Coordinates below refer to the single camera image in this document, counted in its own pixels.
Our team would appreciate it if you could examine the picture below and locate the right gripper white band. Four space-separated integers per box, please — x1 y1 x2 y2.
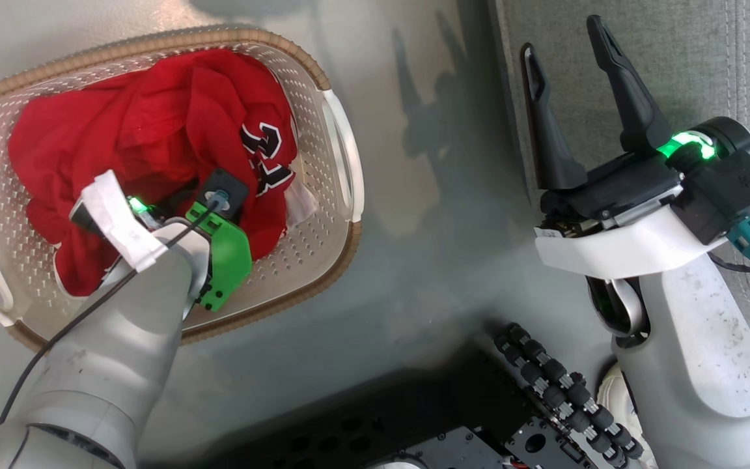
520 14 750 281

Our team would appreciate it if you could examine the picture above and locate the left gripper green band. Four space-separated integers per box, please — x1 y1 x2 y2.
128 194 253 313

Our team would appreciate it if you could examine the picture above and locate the red garment white lining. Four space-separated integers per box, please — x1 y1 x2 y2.
8 49 249 298

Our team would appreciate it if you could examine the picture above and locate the white perforated laundry basket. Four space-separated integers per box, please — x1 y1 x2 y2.
0 25 365 352

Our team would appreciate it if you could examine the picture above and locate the grey fabric sofa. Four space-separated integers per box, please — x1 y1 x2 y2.
489 0 750 321

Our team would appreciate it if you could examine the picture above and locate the white tape strip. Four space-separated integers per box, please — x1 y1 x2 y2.
81 169 169 274

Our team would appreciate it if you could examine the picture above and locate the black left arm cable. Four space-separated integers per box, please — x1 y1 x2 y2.
0 195 227 431

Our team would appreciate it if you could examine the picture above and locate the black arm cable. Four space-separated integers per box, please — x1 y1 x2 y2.
0 195 227 431
707 251 750 402

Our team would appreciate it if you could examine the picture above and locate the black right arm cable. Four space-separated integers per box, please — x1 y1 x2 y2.
707 251 750 402

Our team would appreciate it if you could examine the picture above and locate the black cable drag chain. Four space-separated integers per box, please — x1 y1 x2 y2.
493 322 646 469

